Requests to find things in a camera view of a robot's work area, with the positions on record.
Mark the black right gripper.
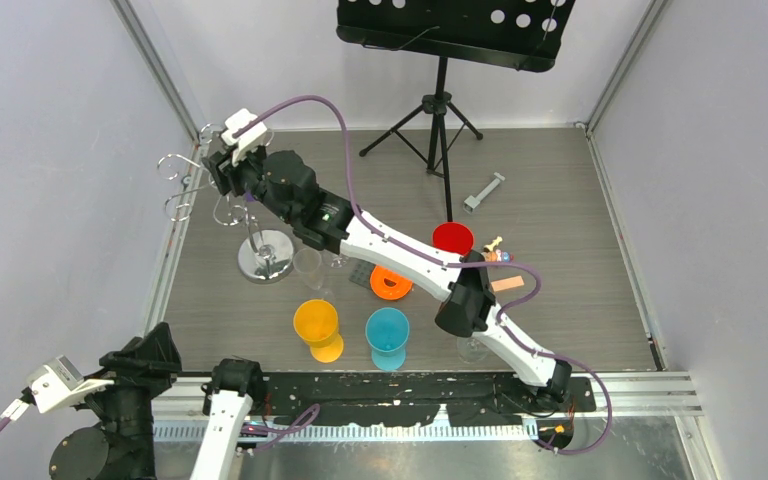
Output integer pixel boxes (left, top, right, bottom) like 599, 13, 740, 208
199, 143, 296, 227

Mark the yellow plastic wine glass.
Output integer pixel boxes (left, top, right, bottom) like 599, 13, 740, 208
293, 299, 344, 363

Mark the pink eraser block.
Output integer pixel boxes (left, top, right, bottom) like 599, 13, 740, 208
491, 276, 525, 292

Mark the black music stand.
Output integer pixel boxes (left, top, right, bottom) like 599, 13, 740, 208
336, 0, 576, 220

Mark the grey studded building plate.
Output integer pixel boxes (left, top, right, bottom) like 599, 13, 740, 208
349, 260, 376, 290

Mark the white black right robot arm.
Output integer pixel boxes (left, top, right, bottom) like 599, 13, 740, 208
202, 146, 572, 411

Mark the blue plastic wine glass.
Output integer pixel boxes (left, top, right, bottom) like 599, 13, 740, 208
365, 307, 410, 371

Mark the clear wine glass with label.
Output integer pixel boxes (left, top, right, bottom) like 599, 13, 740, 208
322, 251, 349, 269

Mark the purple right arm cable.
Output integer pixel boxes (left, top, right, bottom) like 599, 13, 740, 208
232, 95, 614, 457

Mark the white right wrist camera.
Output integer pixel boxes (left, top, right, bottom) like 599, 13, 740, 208
220, 108, 275, 167

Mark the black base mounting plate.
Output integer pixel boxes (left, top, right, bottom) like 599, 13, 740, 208
253, 371, 596, 427

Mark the cream chess piece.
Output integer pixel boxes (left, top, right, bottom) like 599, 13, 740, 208
483, 236, 503, 253

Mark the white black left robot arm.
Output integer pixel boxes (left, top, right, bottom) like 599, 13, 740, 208
48, 322, 267, 479

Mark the clear wine glass near edge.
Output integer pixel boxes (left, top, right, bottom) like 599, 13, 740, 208
456, 337, 489, 364

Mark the red plastic wine glass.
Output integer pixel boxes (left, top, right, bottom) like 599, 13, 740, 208
432, 222, 474, 256

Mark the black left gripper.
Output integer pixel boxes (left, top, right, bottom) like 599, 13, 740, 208
68, 317, 180, 480

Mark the ice cream cone toy figure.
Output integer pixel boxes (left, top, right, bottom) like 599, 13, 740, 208
482, 249, 514, 263

